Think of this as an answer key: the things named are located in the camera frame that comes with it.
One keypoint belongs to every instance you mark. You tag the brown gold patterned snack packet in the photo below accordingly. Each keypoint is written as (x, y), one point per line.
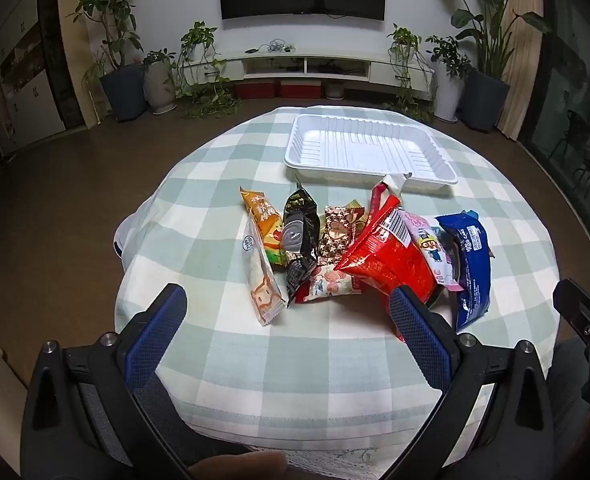
(335, 235)

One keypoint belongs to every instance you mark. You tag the glass door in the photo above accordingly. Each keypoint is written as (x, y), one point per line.
(575, 110)

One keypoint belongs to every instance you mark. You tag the orange snack packet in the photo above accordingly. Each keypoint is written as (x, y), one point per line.
(265, 220)

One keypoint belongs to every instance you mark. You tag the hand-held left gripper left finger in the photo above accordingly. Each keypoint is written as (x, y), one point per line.
(155, 340)

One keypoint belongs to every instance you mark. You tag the white plastic tray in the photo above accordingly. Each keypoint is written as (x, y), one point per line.
(365, 147)

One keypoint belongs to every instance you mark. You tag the red storage box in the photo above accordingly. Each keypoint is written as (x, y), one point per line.
(300, 89)
(255, 90)

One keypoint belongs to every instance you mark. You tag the white bear print snack packet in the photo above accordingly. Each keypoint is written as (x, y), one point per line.
(262, 285)

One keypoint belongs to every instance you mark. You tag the large leafy plant dark pot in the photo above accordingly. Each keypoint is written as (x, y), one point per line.
(485, 97)

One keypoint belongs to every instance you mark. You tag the wooden wall panel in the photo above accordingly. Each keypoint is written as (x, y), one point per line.
(77, 60)

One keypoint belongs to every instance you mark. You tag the small plant in white pot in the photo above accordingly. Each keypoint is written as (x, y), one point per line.
(160, 85)

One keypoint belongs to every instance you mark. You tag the person's left hand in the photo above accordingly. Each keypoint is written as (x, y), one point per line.
(235, 467)

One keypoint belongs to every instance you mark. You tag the black snack packet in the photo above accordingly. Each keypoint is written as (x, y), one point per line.
(300, 220)

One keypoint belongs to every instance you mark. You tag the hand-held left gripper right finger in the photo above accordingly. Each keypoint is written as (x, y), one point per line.
(417, 340)

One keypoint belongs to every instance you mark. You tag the tall plant in dark pot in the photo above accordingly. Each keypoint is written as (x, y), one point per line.
(122, 92)

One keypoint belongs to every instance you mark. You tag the white lace cloth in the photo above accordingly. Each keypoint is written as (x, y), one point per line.
(325, 460)

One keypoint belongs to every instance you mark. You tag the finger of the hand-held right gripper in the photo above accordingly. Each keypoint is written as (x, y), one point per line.
(582, 315)

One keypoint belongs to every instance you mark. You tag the pink cartoon snack packet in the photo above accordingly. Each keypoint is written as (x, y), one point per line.
(432, 247)

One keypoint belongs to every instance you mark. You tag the plant in tall white pot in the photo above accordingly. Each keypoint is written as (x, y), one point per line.
(447, 90)

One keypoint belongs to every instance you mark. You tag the large red snack bag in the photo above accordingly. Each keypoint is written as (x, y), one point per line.
(390, 260)

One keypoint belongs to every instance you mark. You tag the trailing pothos plant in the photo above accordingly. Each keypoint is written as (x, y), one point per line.
(200, 50)
(405, 42)

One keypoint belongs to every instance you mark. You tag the white wall cabinet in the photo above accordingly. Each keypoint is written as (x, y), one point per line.
(25, 100)

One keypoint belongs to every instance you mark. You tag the green white checked tablecloth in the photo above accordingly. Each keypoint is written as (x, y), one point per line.
(215, 200)

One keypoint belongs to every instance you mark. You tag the blue snack packet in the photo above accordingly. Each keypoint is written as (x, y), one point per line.
(472, 280)

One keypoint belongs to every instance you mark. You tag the small white pot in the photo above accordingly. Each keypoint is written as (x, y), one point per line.
(335, 91)

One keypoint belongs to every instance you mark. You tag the pink white strawberry snack packet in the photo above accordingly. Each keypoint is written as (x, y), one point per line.
(325, 282)

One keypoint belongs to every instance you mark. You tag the white television cabinet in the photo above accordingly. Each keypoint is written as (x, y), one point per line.
(275, 65)

